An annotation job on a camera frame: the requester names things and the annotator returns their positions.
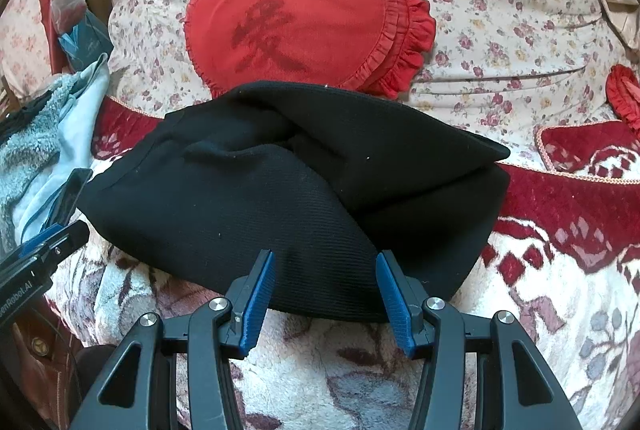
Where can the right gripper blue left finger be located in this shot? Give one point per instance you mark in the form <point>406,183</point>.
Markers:
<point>249,297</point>

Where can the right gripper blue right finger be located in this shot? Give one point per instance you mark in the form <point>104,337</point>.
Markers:
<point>403,299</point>

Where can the black pants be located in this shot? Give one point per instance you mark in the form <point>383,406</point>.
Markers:
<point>325,179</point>

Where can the grey fleece light blue garment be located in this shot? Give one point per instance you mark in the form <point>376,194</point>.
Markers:
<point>37,160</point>

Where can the blue gift bag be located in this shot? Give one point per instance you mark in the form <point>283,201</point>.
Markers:
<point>85,42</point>

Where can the red heart pillow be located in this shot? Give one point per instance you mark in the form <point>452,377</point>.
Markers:
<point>370,46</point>

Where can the floral beige quilt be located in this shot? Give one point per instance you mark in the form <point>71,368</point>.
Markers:
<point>500,68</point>

